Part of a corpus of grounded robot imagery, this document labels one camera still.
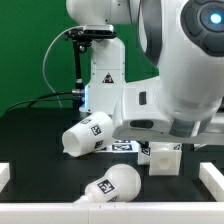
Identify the white lamp base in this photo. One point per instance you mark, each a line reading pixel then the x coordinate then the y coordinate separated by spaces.
pixel 162 158

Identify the white left border block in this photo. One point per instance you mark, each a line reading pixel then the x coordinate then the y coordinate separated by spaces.
pixel 4 175

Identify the printed marker sheet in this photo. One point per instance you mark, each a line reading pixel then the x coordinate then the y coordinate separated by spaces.
pixel 119 146

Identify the white lamp bulb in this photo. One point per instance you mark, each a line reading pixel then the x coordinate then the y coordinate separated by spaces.
pixel 121 183

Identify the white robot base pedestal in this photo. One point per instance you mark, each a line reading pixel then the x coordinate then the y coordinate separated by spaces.
pixel 107 76

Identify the white border block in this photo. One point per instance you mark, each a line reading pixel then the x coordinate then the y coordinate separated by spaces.
pixel 4 175
pixel 213 180

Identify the white right border block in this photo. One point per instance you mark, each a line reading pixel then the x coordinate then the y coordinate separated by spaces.
pixel 213 180

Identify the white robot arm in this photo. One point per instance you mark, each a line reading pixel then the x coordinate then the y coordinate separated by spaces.
pixel 184 39

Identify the camera on black stand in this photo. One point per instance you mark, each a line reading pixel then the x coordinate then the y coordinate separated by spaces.
pixel 82 37

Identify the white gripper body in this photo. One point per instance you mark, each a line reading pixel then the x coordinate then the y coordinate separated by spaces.
pixel 137 117

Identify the white lamp shade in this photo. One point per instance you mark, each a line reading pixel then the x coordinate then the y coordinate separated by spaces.
pixel 90 134

